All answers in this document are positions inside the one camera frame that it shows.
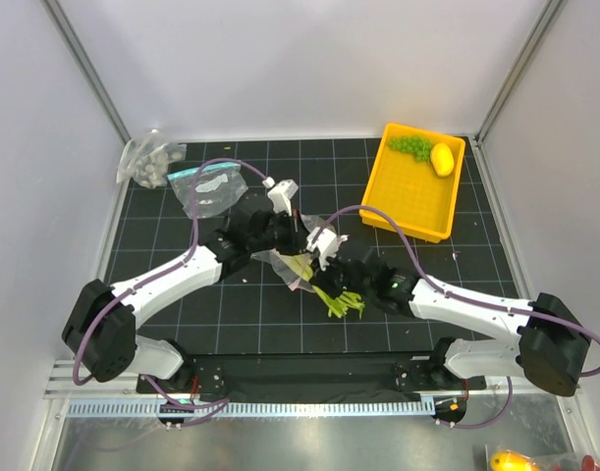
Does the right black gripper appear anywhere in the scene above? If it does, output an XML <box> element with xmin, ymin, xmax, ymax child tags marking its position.
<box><xmin>310</xmin><ymin>247</ymin><xmax>373</xmax><ymax>300</ymax></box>

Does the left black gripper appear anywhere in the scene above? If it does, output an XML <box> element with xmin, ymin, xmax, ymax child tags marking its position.
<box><xmin>248</xmin><ymin>207</ymin><xmax>310</xmax><ymax>256</ymax></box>

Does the green leek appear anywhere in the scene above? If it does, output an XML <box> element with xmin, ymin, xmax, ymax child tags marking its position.
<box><xmin>282</xmin><ymin>255</ymin><xmax>365</xmax><ymax>319</ymax></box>

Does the pink zip top bag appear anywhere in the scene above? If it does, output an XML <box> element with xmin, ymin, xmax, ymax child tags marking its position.
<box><xmin>251</xmin><ymin>214</ymin><xmax>349</xmax><ymax>293</ymax></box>

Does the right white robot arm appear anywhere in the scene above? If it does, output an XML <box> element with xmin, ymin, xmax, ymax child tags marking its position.
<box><xmin>309</xmin><ymin>259</ymin><xmax>590</xmax><ymax>396</ymax></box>

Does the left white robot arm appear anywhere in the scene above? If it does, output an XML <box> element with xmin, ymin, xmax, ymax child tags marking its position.
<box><xmin>62</xmin><ymin>209</ymin><xmax>309</xmax><ymax>393</ymax></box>

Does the blue zip top bag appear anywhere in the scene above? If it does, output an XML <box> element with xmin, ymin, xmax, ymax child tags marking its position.
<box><xmin>168</xmin><ymin>163</ymin><xmax>247</xmax><ymax>219</ymax></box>

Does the clear bag with round pieces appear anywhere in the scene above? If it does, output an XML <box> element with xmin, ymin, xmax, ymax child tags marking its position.
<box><xmin>116</xmin><ymin>130</ymin><xmax>187</xmax><ymax>189</ymax></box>

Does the black grid mat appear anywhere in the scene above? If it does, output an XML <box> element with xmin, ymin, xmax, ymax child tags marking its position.
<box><xmin>104</xmin><ymin>138</ymin><xmax>521</xmax><ymax>354</ymax></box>

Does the yellow plastic tray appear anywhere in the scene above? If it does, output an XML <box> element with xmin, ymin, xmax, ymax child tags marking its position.
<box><xmin>361</xmin><ymin>123</ymin><xmax>465</xmax><ymax>243</ymax></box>

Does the green grape bunch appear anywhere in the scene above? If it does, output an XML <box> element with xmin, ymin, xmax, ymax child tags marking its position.
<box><xmin>388</xmin><ymin>135</ymin><xmax>433</xmax><ymax>162</ymax></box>

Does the yellow lemon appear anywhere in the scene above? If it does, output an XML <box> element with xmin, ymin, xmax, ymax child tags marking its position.
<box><xmin>430</xmin><ymin>142</ymin><xmax>455</xmax><ymax>178</ymax></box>

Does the yellow toy fruit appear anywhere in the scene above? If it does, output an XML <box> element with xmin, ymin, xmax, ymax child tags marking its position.
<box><xmin>489</xmin><ymin>450</ymin><xmax>531</xmax><ymax>471</ymax></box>

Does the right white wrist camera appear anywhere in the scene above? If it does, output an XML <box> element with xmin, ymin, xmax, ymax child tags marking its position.
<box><xmin>306</xmin><ymin>228</ymin><xmax>349</xmax><ymax>271</ymax></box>

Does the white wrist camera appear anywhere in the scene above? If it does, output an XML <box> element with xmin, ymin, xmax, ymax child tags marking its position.
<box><xmin>306</xmin><ymin>228</ymin><xmax>349</xmax><ymax>271</ymax></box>
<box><xmin>262</xmin><ymin>177</ymin><xmax>299</xmax><ymax>216</ymax></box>

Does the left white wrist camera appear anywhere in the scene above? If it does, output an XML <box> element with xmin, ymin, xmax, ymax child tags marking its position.
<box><xmin>262</xmin><ymin>177</ymin><xmax>299</xmax><ymax>216</ymax></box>

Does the slotted cable duct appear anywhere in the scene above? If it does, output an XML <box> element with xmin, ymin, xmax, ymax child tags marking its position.
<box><xmin>66</xmin><ymin>397</ymin><xmax>435</xmax><ymax>420</ymax></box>

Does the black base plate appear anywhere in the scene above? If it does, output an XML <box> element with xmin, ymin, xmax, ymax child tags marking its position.
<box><xmin>136</xmin><ymin>352</ymin><xmax>487</xmax><ymax>396</ymax></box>

